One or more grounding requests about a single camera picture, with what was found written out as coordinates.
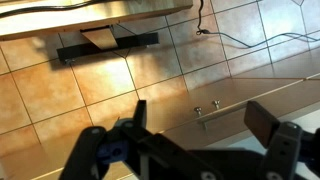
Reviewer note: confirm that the wooden table with black base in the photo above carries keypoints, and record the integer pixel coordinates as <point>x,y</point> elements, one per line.
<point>93,18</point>

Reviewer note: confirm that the metal cabinet drawer handle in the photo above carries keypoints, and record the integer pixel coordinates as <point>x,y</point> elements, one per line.
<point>204,117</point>

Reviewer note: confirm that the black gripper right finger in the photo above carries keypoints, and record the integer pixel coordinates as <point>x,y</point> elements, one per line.
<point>282,141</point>

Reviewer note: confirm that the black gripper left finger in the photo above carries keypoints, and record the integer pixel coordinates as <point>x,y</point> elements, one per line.
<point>96,148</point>

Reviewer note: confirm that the wooden lower cabinets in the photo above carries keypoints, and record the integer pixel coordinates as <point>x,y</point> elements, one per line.
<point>226,130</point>

